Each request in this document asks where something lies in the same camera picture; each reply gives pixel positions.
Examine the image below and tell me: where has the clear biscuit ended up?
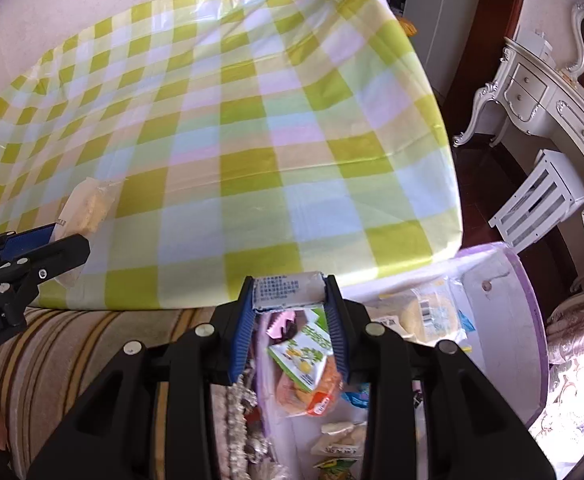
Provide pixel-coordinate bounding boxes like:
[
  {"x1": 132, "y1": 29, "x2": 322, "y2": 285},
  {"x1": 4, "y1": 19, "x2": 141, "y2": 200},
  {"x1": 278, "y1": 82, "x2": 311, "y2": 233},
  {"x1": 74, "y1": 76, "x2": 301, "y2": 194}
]
[{"x1": 51, "y1": 176, "x2": 123, "y2": 288}]

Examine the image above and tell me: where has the green garlic pea packet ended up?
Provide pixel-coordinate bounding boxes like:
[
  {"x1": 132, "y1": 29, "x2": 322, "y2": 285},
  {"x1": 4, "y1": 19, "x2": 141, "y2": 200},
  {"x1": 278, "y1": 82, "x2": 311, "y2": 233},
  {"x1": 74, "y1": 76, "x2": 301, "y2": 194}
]
[{"x1": 313, "y1": 458, "x2": 358, "y2": 480}]

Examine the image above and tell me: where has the tiger sandwich cake package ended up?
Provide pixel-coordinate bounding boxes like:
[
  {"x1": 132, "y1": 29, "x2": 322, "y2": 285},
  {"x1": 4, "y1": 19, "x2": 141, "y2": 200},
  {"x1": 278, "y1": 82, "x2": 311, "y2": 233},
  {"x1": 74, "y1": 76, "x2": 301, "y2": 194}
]
[{"x1": 275, "y1": 356, "x2": 342, "y2": 417}]

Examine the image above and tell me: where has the white green ginkgo snack bag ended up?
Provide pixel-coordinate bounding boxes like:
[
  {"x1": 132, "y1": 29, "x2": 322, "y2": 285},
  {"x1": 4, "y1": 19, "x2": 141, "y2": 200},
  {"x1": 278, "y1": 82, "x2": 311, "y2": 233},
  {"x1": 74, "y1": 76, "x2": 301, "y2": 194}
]
[{"x1": 268, "y1": 308, "x2": 333, "y2": 392}]

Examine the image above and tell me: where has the small white candy packet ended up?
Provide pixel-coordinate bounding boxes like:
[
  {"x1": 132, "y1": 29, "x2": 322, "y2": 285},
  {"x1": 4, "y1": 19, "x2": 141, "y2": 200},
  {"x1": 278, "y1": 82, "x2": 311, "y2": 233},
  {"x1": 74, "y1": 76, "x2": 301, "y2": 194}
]
[{"x1": 252, "y1": 272, "x2": 326, "y2": 313}]

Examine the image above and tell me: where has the blue pig snack bag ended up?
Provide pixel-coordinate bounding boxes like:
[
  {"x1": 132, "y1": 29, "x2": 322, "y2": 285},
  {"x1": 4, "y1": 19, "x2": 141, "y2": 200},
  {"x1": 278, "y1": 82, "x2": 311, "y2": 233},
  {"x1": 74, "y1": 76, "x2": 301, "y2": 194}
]
[{"x1": 341, "y1": 382, "x2": 370, "y2": 410}]

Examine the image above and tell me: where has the white pastry packet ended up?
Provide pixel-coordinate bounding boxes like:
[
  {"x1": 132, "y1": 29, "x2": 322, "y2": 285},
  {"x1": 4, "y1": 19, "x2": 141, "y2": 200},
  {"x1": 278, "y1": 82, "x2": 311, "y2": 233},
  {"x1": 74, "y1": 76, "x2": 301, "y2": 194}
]
[{"x1": 310, "y1": 422, "x2": 367, "y2": 457}]

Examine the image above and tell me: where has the cream roll clear package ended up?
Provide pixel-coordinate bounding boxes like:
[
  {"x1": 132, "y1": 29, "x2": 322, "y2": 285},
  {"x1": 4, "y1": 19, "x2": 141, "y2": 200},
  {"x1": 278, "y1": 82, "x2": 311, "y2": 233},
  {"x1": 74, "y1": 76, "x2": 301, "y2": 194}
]
[{"x1": 366, "y1": 278, "x2": 467, "y2": 347}]

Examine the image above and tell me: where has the pink snack packet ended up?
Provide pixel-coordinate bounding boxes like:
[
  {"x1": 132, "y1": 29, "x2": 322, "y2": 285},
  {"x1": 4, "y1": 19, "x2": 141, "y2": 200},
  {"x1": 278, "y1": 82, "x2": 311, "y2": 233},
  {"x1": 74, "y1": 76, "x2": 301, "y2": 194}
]
[{"x1": 266, "y1": 310, "x2": 296, "y2": 342}]

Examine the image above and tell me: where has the purple storage box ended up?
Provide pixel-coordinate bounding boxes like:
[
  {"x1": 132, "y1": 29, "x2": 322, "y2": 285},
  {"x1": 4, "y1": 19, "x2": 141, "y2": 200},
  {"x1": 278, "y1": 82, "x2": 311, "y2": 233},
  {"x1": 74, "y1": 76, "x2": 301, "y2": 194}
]
[{"x1": 254, "y1": 243, "x2": 549, "y2": 479}]

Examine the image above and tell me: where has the white slatted stool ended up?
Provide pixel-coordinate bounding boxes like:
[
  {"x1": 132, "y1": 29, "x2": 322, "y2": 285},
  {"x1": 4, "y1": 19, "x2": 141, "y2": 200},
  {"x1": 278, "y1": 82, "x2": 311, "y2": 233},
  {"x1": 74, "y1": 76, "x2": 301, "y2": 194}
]
[{"x1": 488, "y1": 150, "x2": 584, "y2": 254}]

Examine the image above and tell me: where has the green checkered tablecloth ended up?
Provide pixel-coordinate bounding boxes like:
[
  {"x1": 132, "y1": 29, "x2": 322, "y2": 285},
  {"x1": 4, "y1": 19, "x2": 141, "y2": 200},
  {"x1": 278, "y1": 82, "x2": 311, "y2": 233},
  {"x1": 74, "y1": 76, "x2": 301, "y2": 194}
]
[{"x1": 0, "y1": 0, "x2": 462, "y2": 310}]

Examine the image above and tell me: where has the white ornate dresser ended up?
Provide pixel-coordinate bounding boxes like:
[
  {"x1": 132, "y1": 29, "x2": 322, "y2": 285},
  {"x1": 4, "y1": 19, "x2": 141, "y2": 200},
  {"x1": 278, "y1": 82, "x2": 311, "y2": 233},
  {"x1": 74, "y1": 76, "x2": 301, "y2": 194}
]
[{"x1": 452, "y1": 34, "x2": 584, "y2": 291}]

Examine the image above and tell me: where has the white cabinet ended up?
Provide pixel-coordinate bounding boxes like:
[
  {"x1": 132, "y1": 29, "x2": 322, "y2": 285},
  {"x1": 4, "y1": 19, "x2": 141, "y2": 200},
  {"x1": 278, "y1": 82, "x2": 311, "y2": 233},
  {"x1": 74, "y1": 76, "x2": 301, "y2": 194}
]
[{"x1": 386, "y1": 0, "x2": 478, "y2": 101}]

